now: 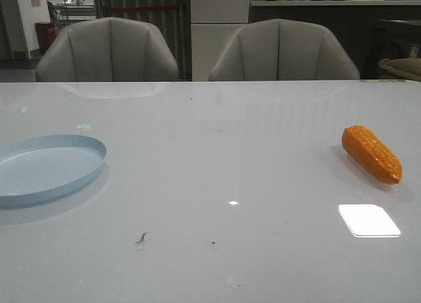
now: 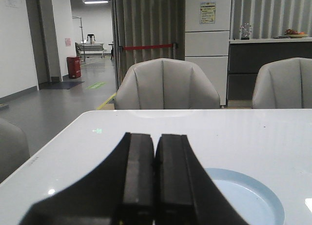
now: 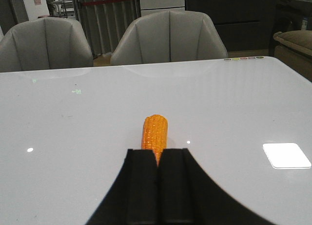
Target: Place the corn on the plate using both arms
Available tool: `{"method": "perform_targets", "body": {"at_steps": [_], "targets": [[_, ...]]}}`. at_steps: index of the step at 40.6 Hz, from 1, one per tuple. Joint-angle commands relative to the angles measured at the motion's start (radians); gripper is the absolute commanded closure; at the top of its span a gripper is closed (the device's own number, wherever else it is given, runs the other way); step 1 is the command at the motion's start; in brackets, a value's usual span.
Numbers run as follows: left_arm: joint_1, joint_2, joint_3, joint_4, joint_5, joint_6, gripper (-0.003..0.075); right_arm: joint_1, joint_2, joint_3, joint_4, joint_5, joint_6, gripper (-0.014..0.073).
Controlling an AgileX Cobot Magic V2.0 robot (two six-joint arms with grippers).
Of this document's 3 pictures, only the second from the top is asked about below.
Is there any pink wall notice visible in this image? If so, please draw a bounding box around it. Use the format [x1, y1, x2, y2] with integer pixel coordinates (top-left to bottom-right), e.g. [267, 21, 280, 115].
[65, 38, 72, 47]

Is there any grey upholstered chair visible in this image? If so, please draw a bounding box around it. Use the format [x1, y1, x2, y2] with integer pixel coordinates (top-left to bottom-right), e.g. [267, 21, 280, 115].
[252, 58, 312, 109]
[115, 58, 220, 110]

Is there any grey upholstered chair right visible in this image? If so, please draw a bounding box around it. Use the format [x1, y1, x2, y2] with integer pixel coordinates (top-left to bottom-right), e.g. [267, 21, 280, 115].
[252, 58, 312, 109]

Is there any light blue round plate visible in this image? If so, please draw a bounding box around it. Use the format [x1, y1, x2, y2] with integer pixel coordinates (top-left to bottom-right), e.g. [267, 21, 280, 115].
[205, 168, 286, 225]

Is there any grey chair at table end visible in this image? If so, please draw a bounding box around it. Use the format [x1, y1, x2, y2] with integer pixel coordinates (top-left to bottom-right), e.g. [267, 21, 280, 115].
[0, 118, 30, 183]

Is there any white refrigerator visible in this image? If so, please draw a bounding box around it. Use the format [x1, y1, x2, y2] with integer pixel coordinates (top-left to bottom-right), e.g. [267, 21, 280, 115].
[185, 0, 232, 105]

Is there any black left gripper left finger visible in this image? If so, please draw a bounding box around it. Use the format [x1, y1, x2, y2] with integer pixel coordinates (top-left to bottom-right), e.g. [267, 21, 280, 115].
[20, 133, 154, 225]

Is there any small ferris wheel ornament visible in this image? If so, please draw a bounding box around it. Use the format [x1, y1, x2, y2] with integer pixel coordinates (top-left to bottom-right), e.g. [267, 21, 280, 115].
[239, 23, 252, 40]

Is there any red barrier belt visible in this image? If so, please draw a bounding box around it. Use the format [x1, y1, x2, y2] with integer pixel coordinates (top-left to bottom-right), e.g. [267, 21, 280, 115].
[122, 43, 176, 51]

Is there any distant white table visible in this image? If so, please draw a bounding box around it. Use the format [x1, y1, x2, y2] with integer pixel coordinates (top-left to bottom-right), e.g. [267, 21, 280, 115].
[75, 42, 108, 58]

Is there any fruit bowl on counter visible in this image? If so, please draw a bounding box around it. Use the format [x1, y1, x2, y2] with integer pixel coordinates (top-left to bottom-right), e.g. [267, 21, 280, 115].
[285, 29, 308, 39]

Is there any yellow poster on refrigerator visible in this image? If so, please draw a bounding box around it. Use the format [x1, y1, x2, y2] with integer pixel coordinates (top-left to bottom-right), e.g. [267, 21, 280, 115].
[199, 1, 216, 24]

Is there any red fire extinguisher box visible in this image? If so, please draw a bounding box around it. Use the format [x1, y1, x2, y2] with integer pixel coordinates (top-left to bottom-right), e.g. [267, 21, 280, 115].
[67, 56, 81, 79]

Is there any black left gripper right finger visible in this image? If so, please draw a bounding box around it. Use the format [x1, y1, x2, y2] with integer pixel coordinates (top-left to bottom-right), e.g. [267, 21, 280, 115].
[155, 134, 247, 225]

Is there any dark grey sideboard counter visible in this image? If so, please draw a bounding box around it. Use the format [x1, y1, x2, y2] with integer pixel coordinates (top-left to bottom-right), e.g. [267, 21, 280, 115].
[227, 39, 312, 101]

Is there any grey upholstered chair left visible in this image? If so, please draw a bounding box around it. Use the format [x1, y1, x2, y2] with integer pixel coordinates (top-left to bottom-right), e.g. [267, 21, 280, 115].
[115, 58, 220, 110]

